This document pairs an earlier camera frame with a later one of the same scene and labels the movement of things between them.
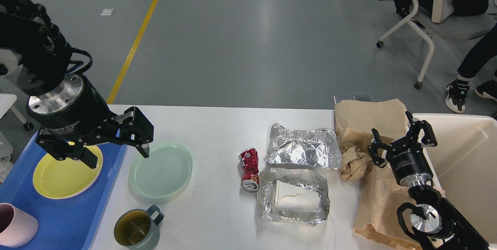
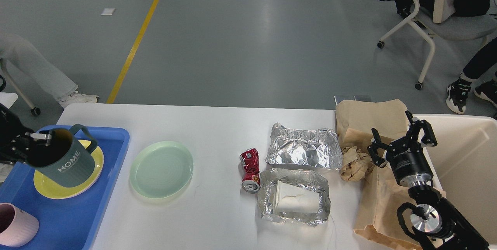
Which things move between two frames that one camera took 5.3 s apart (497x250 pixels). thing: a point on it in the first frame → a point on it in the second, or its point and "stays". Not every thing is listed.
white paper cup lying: [288, 198] stays
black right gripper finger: [374, 149] stays
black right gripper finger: [429, 139] stays
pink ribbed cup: [18, 228] stays
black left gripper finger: [131, 127] → [43, 139]
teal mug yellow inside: [135, 229] → [67, 163]
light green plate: [168, 167] stays
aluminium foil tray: [307, 179] stays
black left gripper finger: [62, 150] → [19, 155]
